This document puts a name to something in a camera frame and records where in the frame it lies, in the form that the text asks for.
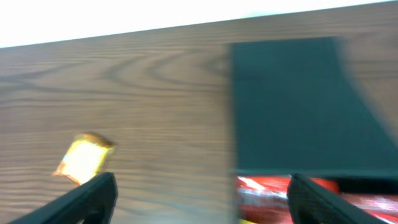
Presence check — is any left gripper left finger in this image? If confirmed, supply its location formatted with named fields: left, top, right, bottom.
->
left=9, top=172, right=118, bottom=224

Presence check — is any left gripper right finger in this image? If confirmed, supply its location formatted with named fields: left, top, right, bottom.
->
left=287, top=173, right=383, bottom=224

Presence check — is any red Hacks candy bag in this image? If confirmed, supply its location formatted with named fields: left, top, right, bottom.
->
left=234, top=175, right=340, bottom=224

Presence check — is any small orange biscuit packet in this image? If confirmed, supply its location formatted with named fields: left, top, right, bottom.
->
left=52, top=132, right=117, bottom=186

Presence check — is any black cardboard box with lid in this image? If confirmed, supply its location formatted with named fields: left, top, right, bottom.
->
left=231, top=37, right=397, bottom=194

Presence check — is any yellow Hacks candy bag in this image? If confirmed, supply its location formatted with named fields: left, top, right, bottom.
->
left=238, top=219, right=257, bottom=224

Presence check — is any red Hello Panda box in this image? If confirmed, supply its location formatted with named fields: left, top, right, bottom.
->
left=340, top=193, right=397, bottom=223

